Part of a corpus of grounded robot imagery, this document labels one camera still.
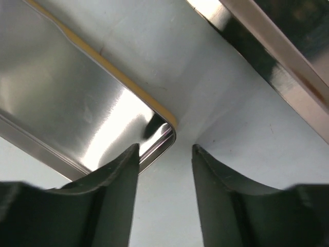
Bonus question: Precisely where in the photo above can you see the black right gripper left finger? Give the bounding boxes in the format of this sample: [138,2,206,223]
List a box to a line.
[1,144,139,246]

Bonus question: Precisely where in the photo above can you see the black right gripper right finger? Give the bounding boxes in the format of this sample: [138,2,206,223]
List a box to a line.
[192,145,328,246]

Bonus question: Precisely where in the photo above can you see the small steel tin lid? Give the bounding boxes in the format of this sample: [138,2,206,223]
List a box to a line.
[1,1,176,180]

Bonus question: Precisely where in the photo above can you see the large steel baking tray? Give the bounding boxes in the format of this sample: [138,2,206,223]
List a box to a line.
[190,1,328,141]

